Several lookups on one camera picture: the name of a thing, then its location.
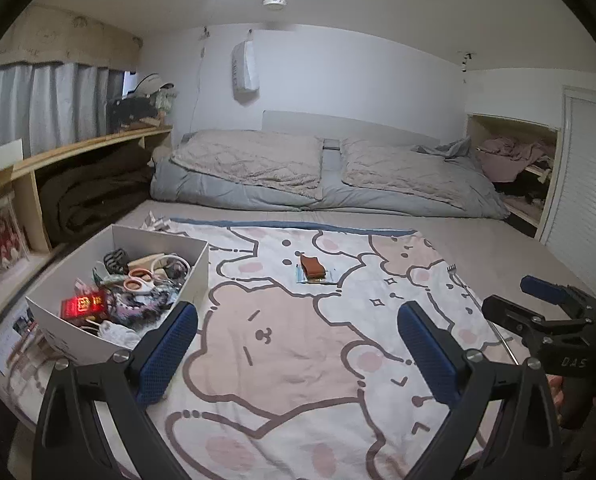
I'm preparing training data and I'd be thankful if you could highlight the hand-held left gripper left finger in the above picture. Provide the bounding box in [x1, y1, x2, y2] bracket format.
[32, 301, 199, 480]

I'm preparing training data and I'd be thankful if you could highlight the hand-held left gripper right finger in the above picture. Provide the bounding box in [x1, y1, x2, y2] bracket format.
[397, 301, 563, 480]

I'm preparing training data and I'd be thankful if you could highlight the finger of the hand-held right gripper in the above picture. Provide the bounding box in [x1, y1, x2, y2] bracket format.
[482, 296, 546, 347]
[520, 275, 571, 306]

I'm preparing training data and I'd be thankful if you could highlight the white storage box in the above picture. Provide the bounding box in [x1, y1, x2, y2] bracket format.
[25, 224, 209, 366]

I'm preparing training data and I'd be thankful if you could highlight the red cigarette pack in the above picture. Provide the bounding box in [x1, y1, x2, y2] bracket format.
[60, 292, 108, 322]

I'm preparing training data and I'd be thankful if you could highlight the person's right hand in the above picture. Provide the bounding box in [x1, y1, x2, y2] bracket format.
[548, 374, 568, 428]

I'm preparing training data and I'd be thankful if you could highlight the pink purple crochet doily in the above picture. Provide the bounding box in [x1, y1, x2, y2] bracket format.
[105, 290, 179, 323]

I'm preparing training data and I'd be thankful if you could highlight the white rolled cloth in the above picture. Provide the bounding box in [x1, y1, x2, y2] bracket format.
[98, 320, 141, 348]

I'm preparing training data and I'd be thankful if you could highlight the metal back scratcher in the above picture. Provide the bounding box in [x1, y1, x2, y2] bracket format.
[445, 264, 518, 366]

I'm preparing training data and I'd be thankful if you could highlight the wooden closet niche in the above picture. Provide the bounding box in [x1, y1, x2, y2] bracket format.
[465, 112, 562, 238]

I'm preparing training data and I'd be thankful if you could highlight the wooden oval box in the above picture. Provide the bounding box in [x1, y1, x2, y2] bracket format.
[127, 254, 166, 272]

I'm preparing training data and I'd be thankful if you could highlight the dark clothes pile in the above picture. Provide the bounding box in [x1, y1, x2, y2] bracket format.
[495, 160, 553, 211]

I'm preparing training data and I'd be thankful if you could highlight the black claw hair clip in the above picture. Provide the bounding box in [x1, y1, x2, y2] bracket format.
[103, 249, 129, 273]

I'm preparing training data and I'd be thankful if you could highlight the printed bear blanket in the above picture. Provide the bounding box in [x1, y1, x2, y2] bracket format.
[8, 217, 553, 480]

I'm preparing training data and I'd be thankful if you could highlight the white shutter door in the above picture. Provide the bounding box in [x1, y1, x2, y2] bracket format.
[535, 85, 596, 301]

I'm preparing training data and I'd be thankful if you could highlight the pink clothes pile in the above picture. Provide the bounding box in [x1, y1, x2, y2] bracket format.
[478, 137, 556, 183]

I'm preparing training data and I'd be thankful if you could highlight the brown leather wallet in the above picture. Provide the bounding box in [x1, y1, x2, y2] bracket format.
[299, 254, 327, 281]

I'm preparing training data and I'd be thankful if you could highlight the printed paper leaflet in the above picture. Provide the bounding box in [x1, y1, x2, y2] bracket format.
[0, 305, 44, 376]

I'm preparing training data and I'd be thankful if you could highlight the grey duvet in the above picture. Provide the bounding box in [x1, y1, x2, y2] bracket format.
[149, 129, 510, 220]

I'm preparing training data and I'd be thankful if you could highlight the beige quilted pillow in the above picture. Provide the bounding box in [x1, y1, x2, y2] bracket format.
[339, 139, 471, 208]
[170, 129, 325, 198]

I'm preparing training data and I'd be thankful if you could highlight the brown folded blanket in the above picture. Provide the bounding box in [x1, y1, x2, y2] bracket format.
[40, 152, 153, 246]

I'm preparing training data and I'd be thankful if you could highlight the red doll in clear case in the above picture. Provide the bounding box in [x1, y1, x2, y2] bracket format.
[0, 192, 31, 273]

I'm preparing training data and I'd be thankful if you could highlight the wooden shelf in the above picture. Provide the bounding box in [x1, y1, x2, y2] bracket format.
[0, 126, 173, 341]

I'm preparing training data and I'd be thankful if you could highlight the white headboard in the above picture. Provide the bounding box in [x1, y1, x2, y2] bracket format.
[262, 110, 441, 147]

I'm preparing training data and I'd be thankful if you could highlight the black bag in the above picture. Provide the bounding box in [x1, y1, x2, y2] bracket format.
[106, 95, 159, 133]

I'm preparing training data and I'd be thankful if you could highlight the dried flower bunch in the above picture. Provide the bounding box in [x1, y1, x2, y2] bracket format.
[155, 87, 179, 123]

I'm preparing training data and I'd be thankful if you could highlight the white cap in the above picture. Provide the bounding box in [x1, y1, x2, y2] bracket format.
[130, 74, 175, 96]

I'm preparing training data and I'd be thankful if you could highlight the grey curtain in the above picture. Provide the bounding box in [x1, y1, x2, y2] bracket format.
[0, 62, 126, 156]

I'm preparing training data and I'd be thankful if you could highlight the white hanging bag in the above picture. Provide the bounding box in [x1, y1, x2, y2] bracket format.
[231, 35, 261, 103]

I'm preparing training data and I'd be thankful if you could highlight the beige printed valance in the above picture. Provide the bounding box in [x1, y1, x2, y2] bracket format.
[0, 4, 144, 68]

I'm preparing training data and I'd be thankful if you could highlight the black wall hook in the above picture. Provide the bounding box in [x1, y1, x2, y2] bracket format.
[458, 51, 476, 83]

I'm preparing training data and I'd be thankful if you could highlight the white wall cable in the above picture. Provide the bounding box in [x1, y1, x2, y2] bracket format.
[190, 27, 213, 136]

